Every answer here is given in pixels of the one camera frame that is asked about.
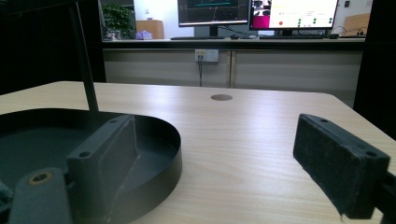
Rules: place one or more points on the long grey counter desk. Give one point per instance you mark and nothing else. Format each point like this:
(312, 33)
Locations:
(280, 67)

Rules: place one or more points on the dark curtain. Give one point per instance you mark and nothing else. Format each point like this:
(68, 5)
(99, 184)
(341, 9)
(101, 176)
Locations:
(378, 62)
(37, 46)

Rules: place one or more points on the white-screen computer monitor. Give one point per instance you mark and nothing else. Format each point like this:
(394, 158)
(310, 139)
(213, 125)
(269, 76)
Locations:
(299, 14)

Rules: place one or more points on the black upright pole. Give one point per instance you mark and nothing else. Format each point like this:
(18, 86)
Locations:
(87, 74)

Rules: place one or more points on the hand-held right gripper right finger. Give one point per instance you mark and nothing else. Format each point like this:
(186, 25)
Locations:
(336, 161)

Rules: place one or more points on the white wall power outlet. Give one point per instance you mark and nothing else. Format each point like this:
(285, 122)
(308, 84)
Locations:
(206, 55)

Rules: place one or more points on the teal fuzzy cloth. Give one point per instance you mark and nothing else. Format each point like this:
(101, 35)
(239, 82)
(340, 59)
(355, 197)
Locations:
(4, 193)

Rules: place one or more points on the black round tray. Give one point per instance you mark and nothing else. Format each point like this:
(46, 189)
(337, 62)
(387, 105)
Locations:
(155, 161)

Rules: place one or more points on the brown cardboard box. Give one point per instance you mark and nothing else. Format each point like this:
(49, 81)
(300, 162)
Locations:
(152, 28)

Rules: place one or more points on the leaning brown cardboard sheet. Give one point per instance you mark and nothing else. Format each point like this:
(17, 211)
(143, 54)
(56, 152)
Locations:
(356, 25)

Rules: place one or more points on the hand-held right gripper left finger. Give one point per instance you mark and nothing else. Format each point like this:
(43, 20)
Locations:
(93, 161)

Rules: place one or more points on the black computer mouse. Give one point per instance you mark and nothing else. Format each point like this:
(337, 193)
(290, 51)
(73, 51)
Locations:
(334, 36)

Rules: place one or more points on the black keyboard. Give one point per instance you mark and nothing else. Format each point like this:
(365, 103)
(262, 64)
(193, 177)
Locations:
(196, 38)
(291, 37)

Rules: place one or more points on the green potted plant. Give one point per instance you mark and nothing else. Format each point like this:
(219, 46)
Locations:
(117, 18)

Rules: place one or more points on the purple soft item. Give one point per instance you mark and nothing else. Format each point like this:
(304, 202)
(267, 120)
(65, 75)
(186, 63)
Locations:
(143, 35)

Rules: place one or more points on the dark-screen computer monitor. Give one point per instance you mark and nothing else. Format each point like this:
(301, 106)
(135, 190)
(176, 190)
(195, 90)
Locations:
(213, 12)

